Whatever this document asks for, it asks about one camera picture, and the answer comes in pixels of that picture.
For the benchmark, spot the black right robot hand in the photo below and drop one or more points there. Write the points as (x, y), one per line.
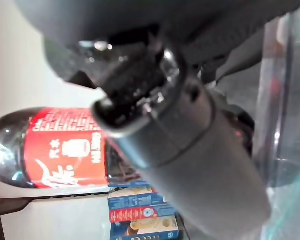
(195, 162)

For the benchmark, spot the cola bottle red label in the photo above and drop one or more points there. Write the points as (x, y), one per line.
(65, 150)

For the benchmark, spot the red biscuit box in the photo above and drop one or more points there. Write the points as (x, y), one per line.
(130, 215)

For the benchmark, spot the clear water bottle pink cap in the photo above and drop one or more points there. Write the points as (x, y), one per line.
(290, 125)

